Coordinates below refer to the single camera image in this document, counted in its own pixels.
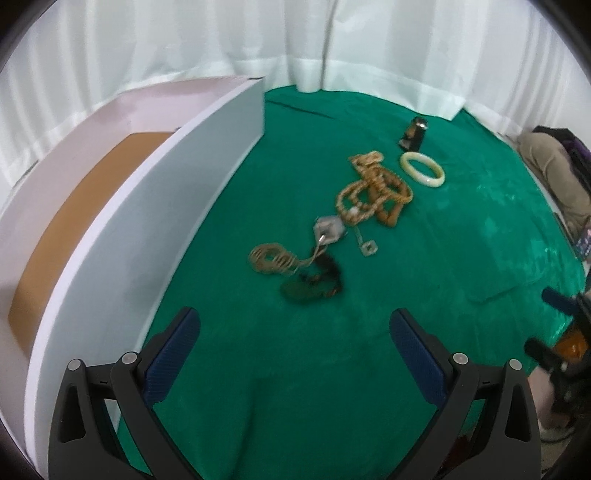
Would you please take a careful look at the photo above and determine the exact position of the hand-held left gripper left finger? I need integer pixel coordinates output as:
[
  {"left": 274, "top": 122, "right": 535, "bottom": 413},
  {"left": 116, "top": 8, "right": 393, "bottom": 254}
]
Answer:
[{"left": 48, "top": 307, "right": 201, "bottom": 480}]

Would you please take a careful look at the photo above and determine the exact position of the small black jewelry stand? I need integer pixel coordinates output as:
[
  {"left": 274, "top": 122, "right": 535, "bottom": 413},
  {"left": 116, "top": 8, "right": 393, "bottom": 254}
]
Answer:
[{"left": 399, "top": 117, "right": 428, "bottom": 152}]

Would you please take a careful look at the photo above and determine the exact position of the light beige bead bracelet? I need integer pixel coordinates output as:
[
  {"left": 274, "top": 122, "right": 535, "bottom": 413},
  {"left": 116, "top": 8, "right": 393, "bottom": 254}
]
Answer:
[{"left": 348, "top": 151, "right": 386, "bottom": 175}]

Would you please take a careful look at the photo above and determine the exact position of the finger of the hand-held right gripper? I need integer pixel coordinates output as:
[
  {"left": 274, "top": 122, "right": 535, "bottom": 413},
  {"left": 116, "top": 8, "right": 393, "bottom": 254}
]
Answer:
[
  {"left": 542, "top": 287, "right": 583, "bottom": 319},
  {"left": 525, "top": 338, "right": 571, "bottom": 371}
]

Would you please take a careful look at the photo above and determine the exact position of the green velvet cloth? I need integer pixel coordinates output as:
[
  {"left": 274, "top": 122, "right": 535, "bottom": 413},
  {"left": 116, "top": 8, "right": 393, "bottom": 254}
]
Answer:
[{"left": 115, "top": 85, "right": 587, "bottom": 480}]

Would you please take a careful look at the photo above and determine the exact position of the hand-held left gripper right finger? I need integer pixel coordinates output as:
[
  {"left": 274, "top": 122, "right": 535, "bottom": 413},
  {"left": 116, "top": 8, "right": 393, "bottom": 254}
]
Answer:
[{"left": 389, "top": 308, "right": 541, "bottom": 480}]

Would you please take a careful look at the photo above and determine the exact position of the white curtain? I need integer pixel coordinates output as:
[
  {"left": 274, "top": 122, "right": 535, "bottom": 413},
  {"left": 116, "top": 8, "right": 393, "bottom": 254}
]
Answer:
[{"left": 0, "top": 0, "right": 591, "bottom": 222}]

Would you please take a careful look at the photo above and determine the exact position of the tan bead necklace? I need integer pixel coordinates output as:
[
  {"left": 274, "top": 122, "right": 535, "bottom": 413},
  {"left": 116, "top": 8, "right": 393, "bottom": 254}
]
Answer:
[{"left": 335, "top": 178, "right": 386, "bottom": 228}]

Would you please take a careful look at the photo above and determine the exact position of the white box with brown lining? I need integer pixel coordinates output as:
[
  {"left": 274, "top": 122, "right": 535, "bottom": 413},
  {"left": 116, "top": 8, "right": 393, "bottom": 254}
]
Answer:
[{"left": 0, "top": 76, "right": 266, "bottom": 472}]

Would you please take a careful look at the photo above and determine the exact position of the small square pendant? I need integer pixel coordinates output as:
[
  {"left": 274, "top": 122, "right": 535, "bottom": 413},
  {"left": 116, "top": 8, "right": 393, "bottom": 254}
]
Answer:
[{"left": 355, "top": 228, "right": 380, "bottom": 258}]

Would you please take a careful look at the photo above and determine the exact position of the pale jade bangle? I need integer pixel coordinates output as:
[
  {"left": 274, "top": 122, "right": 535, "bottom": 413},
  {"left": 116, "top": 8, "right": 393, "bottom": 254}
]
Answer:
[{"left": 400, "top": 151, "right": 446, "bottom": 188}]

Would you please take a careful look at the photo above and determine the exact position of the silver hexagonal pendant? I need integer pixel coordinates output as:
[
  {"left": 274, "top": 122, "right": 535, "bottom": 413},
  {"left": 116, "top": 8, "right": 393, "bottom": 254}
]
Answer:
[{"left": 314, "top": 215, "right": 346, "bottom": 244}]

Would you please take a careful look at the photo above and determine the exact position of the dark brown bead necklace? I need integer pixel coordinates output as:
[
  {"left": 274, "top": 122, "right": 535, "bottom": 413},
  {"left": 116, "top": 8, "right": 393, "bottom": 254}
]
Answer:
[{"left": 365, "top": 166, "right": 415, "bottom": 230}]

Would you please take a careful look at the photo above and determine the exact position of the beige cord necklace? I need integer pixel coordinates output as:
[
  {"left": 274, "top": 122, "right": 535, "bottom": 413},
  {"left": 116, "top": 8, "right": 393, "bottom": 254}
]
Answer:
[{"left": 249, "top": 243, "right": 325, "bottom": 277}]

